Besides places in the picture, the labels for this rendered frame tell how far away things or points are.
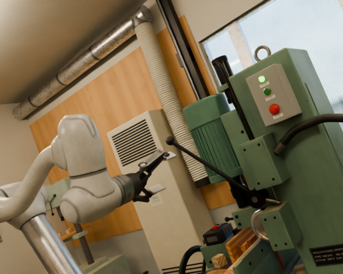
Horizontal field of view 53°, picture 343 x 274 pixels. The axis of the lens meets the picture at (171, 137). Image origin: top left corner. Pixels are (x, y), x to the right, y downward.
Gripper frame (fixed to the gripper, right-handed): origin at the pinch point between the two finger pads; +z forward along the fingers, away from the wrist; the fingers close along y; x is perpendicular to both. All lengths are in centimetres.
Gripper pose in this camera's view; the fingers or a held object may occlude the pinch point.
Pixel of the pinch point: (165, 171)
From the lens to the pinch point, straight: 120.4
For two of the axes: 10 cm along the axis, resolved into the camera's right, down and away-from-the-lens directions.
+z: 5.9, -1.7, 7.9
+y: 2.9, -8.7, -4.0
